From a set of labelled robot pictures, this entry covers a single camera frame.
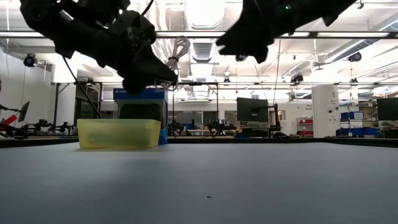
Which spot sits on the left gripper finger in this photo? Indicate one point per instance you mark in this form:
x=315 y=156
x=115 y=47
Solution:
x=135 y=86
x=155 y=71

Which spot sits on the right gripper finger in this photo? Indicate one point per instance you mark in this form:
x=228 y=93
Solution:
x=260 y=53
x=236 y=43

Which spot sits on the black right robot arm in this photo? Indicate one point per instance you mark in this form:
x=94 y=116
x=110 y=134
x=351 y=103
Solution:
x=317 y=11

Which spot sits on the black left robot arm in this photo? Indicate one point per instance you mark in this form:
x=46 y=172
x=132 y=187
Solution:
x=71 y=25

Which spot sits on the blue windowed cardboard box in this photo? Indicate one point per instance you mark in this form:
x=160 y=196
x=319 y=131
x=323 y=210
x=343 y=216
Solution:
x=140 y=93

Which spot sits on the yellow translucent plastic bin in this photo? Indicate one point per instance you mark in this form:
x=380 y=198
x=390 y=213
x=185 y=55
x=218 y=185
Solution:
x=118 y=133

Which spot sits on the black computer monitor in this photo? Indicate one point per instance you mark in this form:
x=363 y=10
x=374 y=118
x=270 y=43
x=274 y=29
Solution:
x=252 y=109
x=388 y=109

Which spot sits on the red parts rack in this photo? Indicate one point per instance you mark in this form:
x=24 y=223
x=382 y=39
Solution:
x=305 y=126

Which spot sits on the white pillar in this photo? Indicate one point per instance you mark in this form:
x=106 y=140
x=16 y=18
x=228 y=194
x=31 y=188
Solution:
x=326 y=109

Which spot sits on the wooden workbench with robot arms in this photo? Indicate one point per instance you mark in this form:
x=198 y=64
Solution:
x=40 y=127

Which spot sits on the blue storage bin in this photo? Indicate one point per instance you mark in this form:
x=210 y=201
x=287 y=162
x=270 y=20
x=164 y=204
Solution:
x=352 y=115
x=360 y=131

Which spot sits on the blue-grey table mat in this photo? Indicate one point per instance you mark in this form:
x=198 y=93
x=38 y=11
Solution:
x=199 y=180

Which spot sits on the black overhead stand frame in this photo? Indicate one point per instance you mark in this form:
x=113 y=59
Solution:
x=57 y=99

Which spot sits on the black aluminium table frame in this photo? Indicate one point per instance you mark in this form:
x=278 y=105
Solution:
x=280 y=140

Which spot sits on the black ceiling camera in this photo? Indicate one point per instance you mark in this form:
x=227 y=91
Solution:
x=30 y=60
x=355 y=57

